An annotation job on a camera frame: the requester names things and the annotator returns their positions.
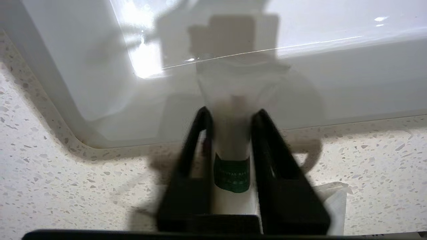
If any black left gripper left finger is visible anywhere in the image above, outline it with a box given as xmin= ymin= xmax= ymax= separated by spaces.
xmin=157 ymin=106 xmax=214 ymax=232

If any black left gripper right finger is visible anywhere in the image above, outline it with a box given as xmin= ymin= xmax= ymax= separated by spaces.
xmin=250 ymin=108 xmax=331 ymax=235

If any small white sachet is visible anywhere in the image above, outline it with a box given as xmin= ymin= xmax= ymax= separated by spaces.
xmin=313 ymin=182 xmax=349 ymax=235

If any long sachet with green label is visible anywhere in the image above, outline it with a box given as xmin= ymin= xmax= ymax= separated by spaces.
xmin=195 ymin=62 xmax=291 ymax=215

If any white sink basin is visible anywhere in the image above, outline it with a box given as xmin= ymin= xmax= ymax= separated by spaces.
xmin=0 ymin=0 xmax=427 ymax=149

